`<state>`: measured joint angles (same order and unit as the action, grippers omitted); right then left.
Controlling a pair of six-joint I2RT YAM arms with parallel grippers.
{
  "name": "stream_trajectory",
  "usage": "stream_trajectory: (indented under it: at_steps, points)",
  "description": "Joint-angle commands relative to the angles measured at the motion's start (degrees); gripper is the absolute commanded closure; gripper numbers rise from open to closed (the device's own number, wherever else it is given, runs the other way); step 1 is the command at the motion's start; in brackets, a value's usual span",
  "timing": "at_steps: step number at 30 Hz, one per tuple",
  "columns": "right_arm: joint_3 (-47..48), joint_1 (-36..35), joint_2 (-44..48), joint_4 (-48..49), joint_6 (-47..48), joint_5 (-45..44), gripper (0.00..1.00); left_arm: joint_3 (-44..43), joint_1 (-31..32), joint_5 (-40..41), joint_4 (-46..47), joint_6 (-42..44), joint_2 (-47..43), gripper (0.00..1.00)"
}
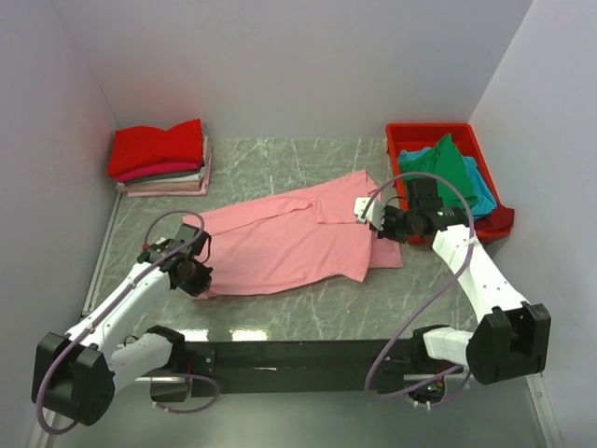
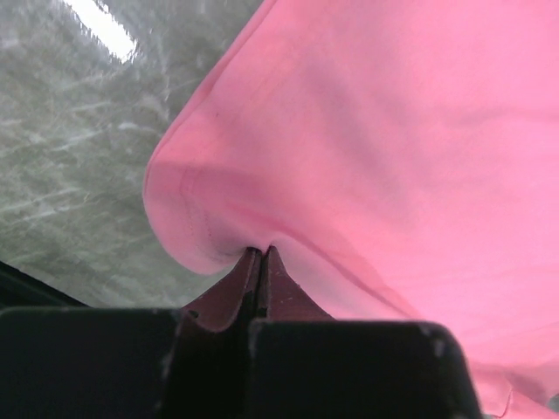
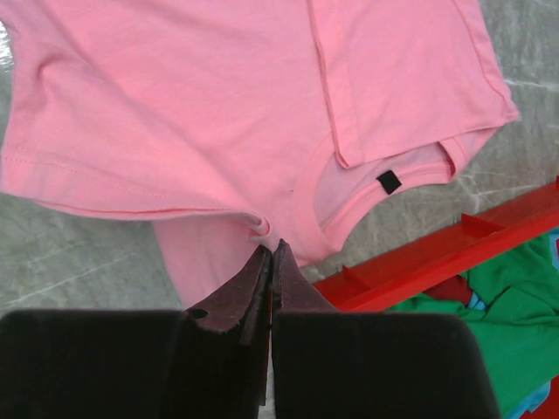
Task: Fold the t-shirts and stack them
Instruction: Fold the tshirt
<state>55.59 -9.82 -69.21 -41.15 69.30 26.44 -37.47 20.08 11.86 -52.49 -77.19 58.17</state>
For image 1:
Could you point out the folded magenta t shirt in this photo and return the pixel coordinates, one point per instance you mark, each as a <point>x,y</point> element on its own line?
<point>160,168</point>

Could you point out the blue t shirt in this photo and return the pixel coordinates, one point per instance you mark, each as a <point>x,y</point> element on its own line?
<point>479,196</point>

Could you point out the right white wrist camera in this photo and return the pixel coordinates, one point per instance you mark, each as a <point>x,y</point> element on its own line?
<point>368,212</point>

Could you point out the folded grey t shirt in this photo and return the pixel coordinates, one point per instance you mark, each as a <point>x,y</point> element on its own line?
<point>162,171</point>

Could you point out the folded red t shirt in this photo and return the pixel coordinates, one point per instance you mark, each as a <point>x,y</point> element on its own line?
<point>143,146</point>

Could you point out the black base beam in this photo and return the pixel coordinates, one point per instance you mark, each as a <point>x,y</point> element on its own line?
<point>312,366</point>

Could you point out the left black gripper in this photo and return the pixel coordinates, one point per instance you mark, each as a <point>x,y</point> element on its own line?
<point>201,283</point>

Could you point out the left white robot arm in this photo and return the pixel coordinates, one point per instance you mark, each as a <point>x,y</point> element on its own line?
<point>78,373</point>

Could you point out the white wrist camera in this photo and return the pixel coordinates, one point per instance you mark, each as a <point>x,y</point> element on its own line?
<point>152,253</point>
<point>368,212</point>

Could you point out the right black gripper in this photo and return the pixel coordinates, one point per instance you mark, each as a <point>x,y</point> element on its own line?
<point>385,232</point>

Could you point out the green t shirt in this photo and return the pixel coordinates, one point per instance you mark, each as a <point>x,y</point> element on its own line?
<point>443,160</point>

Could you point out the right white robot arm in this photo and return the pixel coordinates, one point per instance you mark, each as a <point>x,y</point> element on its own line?
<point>511,337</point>

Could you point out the folded light pink t shirt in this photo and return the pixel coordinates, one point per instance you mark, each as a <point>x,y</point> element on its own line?
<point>202,192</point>

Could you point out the folded white t shirt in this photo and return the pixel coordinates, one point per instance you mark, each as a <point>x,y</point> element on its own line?
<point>186,179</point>

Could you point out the red plastic bin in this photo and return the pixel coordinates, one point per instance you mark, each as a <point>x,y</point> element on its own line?
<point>415,136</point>

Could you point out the dark red t shirt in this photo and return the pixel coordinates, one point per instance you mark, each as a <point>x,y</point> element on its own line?
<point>495,226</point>

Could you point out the folded beige t shirt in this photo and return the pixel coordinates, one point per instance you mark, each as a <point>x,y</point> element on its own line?
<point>190,185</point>

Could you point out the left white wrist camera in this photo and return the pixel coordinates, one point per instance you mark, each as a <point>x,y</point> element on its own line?
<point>152,253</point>

